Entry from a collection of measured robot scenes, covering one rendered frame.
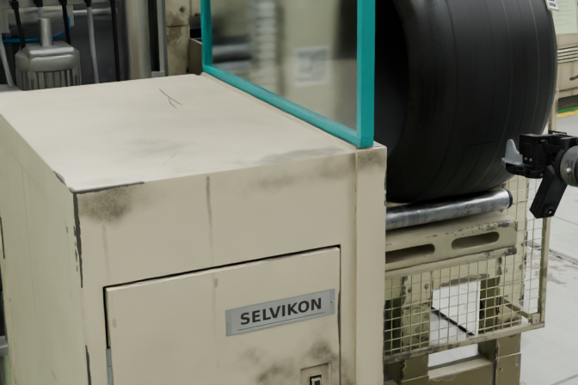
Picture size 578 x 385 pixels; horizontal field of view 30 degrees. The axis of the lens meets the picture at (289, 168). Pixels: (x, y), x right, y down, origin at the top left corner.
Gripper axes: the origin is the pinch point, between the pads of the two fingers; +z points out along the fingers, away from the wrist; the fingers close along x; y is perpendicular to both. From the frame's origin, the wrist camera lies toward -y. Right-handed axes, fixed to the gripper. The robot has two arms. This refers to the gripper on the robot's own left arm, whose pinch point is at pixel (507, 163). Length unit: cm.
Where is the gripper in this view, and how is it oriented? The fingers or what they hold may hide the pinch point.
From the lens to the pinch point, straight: 216.8
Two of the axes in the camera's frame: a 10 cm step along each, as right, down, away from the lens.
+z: -4.2, -1.3, 9.0
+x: -9.1, 1.3, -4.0
